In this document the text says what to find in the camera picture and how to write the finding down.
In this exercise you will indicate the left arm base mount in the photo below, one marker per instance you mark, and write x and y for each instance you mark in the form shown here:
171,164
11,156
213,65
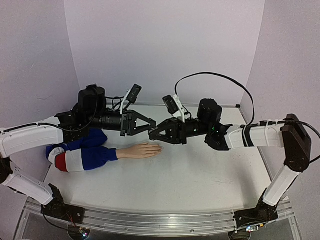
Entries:
58,209

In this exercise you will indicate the mannequin hand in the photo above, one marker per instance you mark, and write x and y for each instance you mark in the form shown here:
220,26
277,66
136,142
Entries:
139,151

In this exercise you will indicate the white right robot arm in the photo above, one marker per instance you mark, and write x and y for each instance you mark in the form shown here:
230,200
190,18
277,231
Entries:
289,134

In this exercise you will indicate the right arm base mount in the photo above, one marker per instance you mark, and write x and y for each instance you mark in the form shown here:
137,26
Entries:
261,214

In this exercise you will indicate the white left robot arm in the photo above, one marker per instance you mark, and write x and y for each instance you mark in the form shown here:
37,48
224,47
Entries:
90,112

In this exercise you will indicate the blue white red sleeve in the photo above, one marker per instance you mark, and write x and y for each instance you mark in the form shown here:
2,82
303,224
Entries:
87,153

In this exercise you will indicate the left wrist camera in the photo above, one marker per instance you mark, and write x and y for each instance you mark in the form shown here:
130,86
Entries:
130,97

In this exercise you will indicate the aluminium table frame rail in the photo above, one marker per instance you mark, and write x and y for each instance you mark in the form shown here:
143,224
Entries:
93,223

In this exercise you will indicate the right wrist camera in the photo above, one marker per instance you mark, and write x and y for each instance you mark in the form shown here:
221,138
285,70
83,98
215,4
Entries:
175,107

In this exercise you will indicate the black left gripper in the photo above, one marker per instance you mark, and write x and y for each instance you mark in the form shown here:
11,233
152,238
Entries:
131,116

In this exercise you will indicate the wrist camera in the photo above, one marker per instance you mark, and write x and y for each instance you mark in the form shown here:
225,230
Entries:
130,97
175,107

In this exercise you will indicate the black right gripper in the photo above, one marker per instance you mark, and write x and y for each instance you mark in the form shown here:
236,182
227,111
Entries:
179,132

